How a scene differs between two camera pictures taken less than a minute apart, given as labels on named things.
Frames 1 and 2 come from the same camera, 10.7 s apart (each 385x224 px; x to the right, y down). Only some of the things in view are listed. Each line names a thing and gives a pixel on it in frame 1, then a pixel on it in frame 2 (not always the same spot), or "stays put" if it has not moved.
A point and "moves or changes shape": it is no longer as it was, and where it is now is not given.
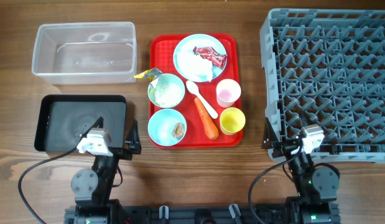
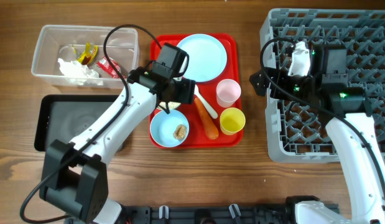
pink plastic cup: x=227 y=93 stays put
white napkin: x=194 y=66 -> x=76 y=73
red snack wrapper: x=209 y=53 -> x=104 y=64
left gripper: x=130 y=144 -> x=186 y=93
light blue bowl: x=161 y=125 stays put
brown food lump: x=178 y=130 stays put
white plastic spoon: x=193 y=88 stays put
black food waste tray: x=62 y=119 stays put
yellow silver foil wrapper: x=150 y=74 moves or changes shape
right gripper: x=270 y=140 -> x=260 y=90
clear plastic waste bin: x=86 y=53 stays put
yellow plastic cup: x=232 y=121 stays put
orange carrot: x=211 y=128 stays put
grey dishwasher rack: x=331 y=68 stays put
